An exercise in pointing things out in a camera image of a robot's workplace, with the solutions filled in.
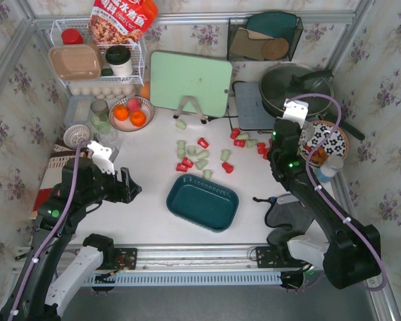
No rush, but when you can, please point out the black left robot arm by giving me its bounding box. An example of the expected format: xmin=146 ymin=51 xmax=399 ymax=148
xmin=0 ymin=157 xmax=142 ymax=320

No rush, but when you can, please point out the beige plastic tray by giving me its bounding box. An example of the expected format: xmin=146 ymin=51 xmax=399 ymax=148
xmin=49 ymin=43 xmax=104 ymax=82

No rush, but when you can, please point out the white black-lid coffee cup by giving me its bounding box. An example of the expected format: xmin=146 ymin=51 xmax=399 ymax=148
xmin=105 ymin=45 xmax=133 ymax=76

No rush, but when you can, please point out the black mesh organizer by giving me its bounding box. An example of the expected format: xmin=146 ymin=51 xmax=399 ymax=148
xmin=227 ymin=15 xmax=303 ymax=62

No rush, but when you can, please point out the orange fruit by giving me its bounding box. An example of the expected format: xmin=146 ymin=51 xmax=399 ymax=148
xmin=113 ymin=104 xmax=130 ymax=121
xmin=130 ymin=110 xmax=146 ymax=127

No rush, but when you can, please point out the patterned orange cloth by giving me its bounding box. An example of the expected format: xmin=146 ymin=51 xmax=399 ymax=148
xmin=30 ymin=139 xmax=76 ymax=220

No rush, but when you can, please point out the red capsule right middle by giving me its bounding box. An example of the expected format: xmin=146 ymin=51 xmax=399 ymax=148
xmin=233 ymin=139 xmax=246 ymax=148

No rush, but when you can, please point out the orange fruit left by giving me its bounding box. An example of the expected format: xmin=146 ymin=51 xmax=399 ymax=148
xmin=113 ymin=104 xmax=130 ymax=121

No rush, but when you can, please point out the green glass jar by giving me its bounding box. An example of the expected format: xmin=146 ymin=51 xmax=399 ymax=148
xmin=90 ymin=99 xmax=111 ymax=134

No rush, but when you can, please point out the green cutting board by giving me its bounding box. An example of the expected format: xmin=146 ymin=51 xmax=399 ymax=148
xmin=150 ymin=51 xmax=233 ymax=118

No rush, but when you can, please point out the white bottle grey cap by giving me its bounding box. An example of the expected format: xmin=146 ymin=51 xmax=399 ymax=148
xmin=316 ymin=154 xmax=344 ymax=183

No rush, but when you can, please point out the teal storage basket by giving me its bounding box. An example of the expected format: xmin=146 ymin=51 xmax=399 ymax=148
xmin=166 ymin=174 xmax=239 ymax=233

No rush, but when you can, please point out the round cork coaster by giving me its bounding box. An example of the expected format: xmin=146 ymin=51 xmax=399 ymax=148
xmin=262 ymin=38 xmax=289 ymax=60

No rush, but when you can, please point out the floral blue plate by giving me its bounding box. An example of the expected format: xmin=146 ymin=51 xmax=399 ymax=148
xmin=299 ymin=120 xmax=349 ymax=167

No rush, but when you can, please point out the orange fruit right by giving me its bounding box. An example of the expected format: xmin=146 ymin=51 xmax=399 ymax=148
xmin=130 ymin=110 xmax=146 ymax=127

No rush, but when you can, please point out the teal plate in organizer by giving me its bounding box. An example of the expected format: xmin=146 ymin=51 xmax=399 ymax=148
xmin=245 ymin=11 xmax=297 ymax=43

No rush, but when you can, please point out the white strainer basket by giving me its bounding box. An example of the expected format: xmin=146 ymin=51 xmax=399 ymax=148
xmin=63 ymin=124 xmax=90 ymax=148

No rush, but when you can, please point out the white wire rack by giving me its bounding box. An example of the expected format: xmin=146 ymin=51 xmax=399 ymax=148
xmin=49 ymin=18 xmax=146 ymax=86

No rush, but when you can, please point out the green capsule near board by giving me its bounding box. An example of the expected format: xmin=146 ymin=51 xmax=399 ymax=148
xmin=176 ymin=119 xmax=187 ymax=130

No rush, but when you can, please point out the clear food container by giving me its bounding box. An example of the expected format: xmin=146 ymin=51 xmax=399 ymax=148
xmin=63 ymin=95 xmax=94 ymax=126

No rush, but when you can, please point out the red snack bag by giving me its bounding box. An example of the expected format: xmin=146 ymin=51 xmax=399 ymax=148
xmin=88 ymin=0 xmax=158 ymax=45

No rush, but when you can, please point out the red capsule center top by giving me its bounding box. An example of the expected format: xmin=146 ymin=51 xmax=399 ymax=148
xmin=197 ymin=138 xmax=209 ymax=148

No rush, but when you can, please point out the green capsule center right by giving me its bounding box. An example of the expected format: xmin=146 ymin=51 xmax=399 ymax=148
xmin=221 ymin=149 xmax=231 ymax=162

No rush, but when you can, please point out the red capsule left lower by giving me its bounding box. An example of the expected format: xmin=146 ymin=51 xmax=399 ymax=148
xmin=176 ymin=163 xmax=188 ymax=173

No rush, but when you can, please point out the orange behind board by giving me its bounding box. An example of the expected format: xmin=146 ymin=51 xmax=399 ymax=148
xmin=140 ymin=81 xmax=150 ymax=100

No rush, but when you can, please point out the black frying pan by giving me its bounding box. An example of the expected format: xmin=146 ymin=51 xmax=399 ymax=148
xmin=259 ymin=63 xmax=365 ymax=141

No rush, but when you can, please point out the grey induction cooker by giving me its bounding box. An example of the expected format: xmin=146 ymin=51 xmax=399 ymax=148
xmin=233 ymin=81 xmax=275 ymax=131

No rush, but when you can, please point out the green capsule by basket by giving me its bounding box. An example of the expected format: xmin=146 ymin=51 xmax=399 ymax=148
xmin=203 ymin=169 xmax=213 ymax=181

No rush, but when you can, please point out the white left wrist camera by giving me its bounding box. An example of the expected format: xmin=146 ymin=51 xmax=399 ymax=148
xmin=87 ymin=140 xmax=115 ymax=175

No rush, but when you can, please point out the egg carton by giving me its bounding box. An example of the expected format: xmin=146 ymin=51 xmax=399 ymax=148
xmin=68 ymin=84 xmax=138 ymax=100

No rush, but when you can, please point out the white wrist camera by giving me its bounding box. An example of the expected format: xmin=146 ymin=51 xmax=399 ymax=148
xmin=87 ymin=140 xmax=115 ymax=175
xmin=282 ymin=99 xmax=309 ymax=128

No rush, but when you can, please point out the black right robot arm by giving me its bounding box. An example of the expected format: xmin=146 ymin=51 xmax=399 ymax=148
xmin=267 ymin=119 xmax=384 ymax=290

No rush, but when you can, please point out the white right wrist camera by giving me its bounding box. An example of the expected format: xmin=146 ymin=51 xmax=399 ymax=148
xmin=282 ymin=99 xmax=309 ymax=128

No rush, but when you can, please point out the red capsule by cooker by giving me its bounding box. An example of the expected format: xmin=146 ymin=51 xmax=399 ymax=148
xmin=230 ymin=128 xmax=241 ymax=140

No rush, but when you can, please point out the clear glass cup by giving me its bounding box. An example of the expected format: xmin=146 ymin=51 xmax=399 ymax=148
xmin=299 ymin=121 xmax=315 ymax=146
xmin=98 ymin=127 xmax=122 ymax=150

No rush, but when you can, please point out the red apple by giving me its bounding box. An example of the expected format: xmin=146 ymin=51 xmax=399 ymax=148
xmin=126 ymin=97 xmax=142 ymax=112

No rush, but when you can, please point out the fruit bowl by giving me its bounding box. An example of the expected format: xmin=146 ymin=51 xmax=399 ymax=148
xmin=108 ymin=96 xmax=154 ymax=132

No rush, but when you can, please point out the red lid jar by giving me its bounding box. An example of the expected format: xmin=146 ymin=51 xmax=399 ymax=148
xmin=61 ymin=28 xmax=84 ymax=45

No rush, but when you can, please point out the red capsule center right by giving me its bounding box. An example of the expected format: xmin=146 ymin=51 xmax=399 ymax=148
xmin=222 ymin=162 xmax=234 ymax=174

